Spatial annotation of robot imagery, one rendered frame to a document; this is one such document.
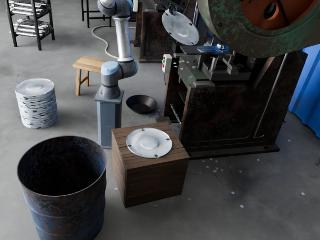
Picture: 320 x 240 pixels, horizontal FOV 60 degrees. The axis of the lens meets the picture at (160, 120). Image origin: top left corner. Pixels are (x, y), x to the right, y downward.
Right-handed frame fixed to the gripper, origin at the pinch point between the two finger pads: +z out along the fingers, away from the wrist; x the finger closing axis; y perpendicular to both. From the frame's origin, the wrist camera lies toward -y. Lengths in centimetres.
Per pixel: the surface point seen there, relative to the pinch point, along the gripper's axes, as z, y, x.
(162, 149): 17, -20, 80
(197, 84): 24.4, -23.8, 31.7
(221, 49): 42, -28, -5
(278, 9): -5, -57, -13
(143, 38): 148, 86, -44
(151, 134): 24, -7, 73
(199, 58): 34.2, -16.4, 9.9
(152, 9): 131, 82, -74
